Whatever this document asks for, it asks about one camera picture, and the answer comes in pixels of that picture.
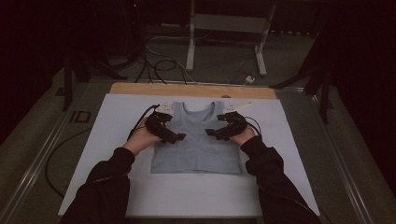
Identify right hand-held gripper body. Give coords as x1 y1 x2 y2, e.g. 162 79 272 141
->
220 101 253 141

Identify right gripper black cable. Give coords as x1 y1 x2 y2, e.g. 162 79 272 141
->
244 116 263 138

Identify person's left hand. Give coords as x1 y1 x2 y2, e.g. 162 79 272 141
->
122 119 163 157

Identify white board table cover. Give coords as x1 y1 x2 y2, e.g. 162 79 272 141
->
58 92 321 218

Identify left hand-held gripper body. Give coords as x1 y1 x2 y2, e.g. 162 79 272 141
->
144 104 176 143

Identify black tripod stand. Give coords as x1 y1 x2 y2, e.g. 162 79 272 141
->
60 46 129 112
269 27 335 125

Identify light grey tank top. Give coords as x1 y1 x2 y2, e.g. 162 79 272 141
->
150 101 242 175

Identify aluminium floor rail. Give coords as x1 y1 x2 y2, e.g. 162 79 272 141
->
276 87 372 224
0 90 94 224

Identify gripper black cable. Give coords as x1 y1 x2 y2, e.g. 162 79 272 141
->
126 104 161 141
244 116 263 138

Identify grey metal frame stand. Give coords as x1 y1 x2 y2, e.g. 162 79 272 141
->
185 0 278 77

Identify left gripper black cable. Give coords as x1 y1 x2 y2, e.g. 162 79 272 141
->
126 104 161 141

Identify person's right hand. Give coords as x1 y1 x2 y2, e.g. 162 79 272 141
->
230 123 257 147

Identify long black floor cable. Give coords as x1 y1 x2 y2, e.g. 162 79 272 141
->
44 126 93 199

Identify black looped floor cable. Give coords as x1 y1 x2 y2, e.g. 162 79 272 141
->
134 46 188 86

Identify white floor cable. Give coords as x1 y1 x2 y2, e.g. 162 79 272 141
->
144 35 250 87

